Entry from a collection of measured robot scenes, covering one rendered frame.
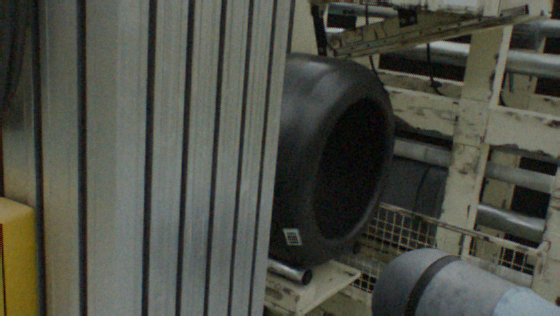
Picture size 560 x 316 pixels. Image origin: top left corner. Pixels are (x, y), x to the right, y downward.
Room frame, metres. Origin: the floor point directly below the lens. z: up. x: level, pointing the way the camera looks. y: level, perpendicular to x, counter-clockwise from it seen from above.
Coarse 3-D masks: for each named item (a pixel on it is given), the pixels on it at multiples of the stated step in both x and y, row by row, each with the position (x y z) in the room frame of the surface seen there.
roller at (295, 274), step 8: (272, 256) 1.49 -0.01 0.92; (272, 264) 1.47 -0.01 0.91; (280, 264) 1.46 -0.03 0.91; (288, 264) 1.45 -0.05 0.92; (296, 264) 1.45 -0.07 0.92; (280, 272) 1.45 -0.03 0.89; (288, 272) 1.44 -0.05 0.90; (296, 272) 1.43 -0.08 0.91; (304, 272) 1.42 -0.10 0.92; (312, 272) 1.43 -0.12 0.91; (296, 280) 1.42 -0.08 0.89; (304, 280) 1.41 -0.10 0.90
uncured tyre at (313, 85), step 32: (288, 64) 1.53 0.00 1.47; (320, 64) 1.51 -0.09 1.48; (352, 64) 1.54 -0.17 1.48; (288, 96) 1.41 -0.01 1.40; (320, 96) 1.40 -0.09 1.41; (352, 96) 1.47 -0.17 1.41; (384, 96) 1.63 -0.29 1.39; (288, 128) 1.35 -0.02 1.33; (320, 128) 1.36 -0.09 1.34; (352, 128) 1.85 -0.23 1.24; (384, 128) 1.68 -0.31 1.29; (288, 160) 1.32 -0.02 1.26; (320, 160) 1.88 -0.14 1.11; (352, 160) 1.84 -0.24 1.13; (384, 160) 1.70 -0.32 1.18; (288, 192) 1.31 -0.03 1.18; (320, 192) 1.83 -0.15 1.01; (352, 192) 1.78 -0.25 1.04; (288, 224) 1.33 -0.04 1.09; (320, 224) 1.72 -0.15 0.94; (352, 224) 1.69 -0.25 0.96; (288, 256) 1.39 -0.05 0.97; (320, 256) 1.43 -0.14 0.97
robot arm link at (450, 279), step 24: (432, 264) 0.60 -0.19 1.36; (456, 264) 0.59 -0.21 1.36; (432, 288) 0.57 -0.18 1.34; (456, 288) 0.56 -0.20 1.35; (480, 288) 0.55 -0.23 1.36; (504, 288) 0.54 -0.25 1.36; (408, 312) 0.57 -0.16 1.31; (432, 312) 0.55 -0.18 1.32; (456, 312) 0.53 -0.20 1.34; (480, 312) 0.52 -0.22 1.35; (504, 312) 0.51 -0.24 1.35; (528, 312) 0.51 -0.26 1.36; (552, 312) 0.51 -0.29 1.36
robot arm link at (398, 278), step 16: (400, 256) 0.64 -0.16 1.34; (416, 256) 0.62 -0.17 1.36; (432, 256) 0.61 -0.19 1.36; (384, 272) 0.64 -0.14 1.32; (400, 272) 0.61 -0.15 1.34; (416, 272) 0.59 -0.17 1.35; (384, 288) 0.61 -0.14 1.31; (400, 288) 0.59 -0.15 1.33; (384, 304) 0.61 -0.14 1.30; (400, 304) 0.58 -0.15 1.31
